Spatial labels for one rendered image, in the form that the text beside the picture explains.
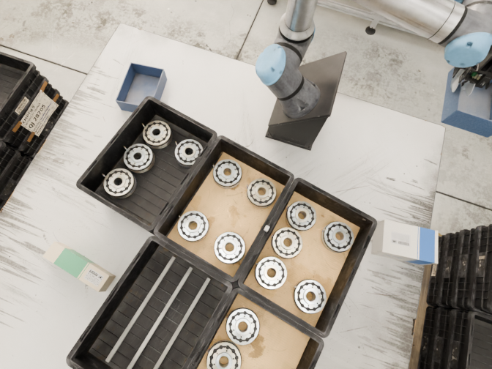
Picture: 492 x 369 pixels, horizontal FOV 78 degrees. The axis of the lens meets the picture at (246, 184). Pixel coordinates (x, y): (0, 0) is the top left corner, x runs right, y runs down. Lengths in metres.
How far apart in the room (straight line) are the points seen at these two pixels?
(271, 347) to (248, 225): 0.39
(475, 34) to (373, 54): 1.97
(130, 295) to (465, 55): 1.07
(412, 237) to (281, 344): 0.60
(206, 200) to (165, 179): 0.17
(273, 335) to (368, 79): 2.01
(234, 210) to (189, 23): 1.92
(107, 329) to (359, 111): 1.29
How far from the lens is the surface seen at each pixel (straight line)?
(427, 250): 1.28
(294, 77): 1.08
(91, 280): 1.21
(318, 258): 1.08
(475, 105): 1.22
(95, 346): 1.13
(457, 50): 0.79
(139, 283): 1.08
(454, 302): 1.83
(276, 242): 1.02
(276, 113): 1.24
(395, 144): 1.47
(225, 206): 1.07
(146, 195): 1.12
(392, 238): 1.23
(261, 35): 2.62
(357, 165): 1.36
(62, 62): 2.72
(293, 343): 1.07
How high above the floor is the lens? 1.86
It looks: 72 degrees down
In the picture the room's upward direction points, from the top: 8 degrees clockwise
